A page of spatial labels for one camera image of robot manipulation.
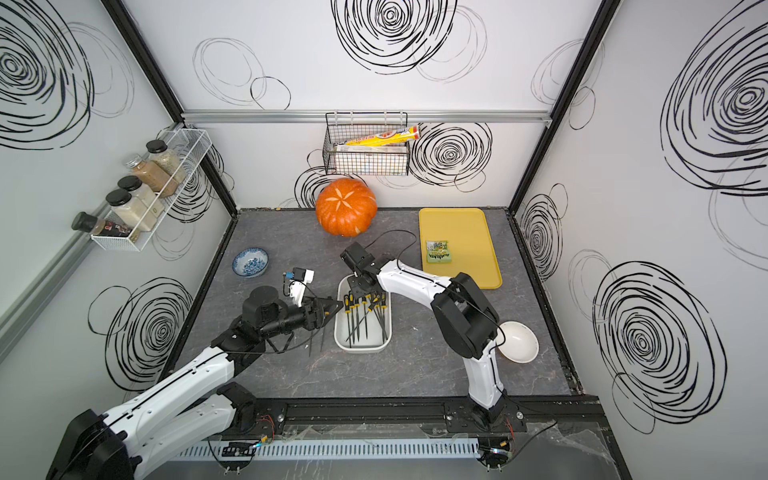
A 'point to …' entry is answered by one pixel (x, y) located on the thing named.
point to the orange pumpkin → (346, 207)
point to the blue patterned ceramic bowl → (250, 263)
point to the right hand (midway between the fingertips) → (362, 284)
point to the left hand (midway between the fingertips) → (337, 305)
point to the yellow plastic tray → (458, 240)
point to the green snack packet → (437, 251)
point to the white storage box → (364, 322)
